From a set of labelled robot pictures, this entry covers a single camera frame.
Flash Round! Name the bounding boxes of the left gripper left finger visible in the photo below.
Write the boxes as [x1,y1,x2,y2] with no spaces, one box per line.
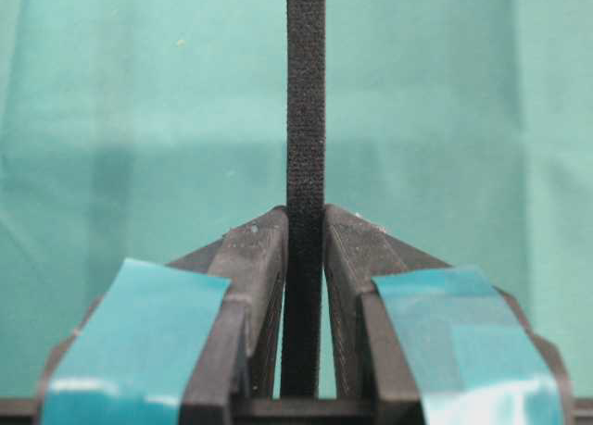
[36,206,288,424]

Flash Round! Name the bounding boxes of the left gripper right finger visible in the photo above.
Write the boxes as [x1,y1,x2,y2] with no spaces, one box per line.
[323,205,573,424]

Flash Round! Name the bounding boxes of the black velcro strap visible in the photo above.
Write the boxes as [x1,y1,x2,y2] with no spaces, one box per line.
[279,0,328,398]

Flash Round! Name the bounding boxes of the green table cloth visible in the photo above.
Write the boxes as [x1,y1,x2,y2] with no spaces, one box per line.
[1,0,592,397]

